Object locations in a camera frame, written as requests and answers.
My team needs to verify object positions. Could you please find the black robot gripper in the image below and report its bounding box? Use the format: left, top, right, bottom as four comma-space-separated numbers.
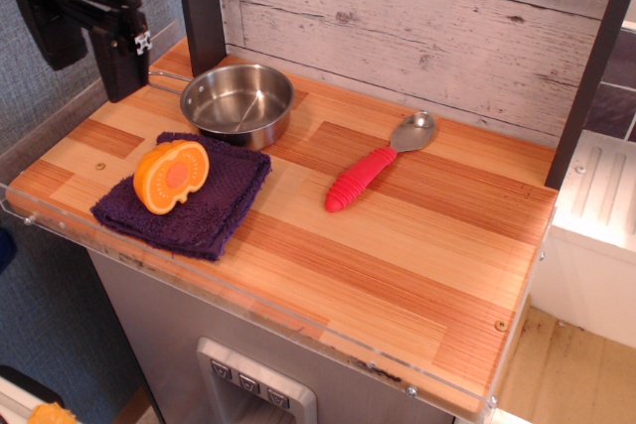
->
16, 0, 152, 102

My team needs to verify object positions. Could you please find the orange toy half slice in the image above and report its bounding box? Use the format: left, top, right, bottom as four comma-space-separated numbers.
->
133, 140, 210, 214

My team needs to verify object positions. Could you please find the purple folded rag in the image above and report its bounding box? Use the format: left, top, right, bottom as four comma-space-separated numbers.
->
91, 132, 271, 261

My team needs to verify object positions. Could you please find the small steel saucepan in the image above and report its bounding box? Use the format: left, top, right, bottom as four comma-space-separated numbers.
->
148, 64, 295, 151

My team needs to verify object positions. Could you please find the silver dispenser panel with buttons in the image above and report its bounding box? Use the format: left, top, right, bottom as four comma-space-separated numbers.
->
197, 337, 318, 423

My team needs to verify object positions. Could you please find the orange object bottom left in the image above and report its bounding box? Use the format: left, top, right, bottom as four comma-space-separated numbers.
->
27, 403, 79, 424

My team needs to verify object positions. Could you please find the white toy sink drainboard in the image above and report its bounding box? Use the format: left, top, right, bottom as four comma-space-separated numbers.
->
554, 131, 635, 252

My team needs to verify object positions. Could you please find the clear acrylic edge guard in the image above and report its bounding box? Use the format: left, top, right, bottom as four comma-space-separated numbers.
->
7, 175, 557, 422

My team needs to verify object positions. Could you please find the dark left wooden post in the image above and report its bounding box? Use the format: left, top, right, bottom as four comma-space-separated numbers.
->
181, 0, 227, 75

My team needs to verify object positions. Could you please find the dark wooden post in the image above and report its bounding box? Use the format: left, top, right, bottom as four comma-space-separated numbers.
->
545, 0, 631, 190
181, 0, 227, 75

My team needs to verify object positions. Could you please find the red handled metal spoon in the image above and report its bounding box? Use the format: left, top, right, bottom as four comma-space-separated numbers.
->
324, 111, 436, 212

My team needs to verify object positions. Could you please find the dark right wooden post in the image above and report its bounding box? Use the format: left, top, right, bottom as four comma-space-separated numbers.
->
545, 0, 631, 190

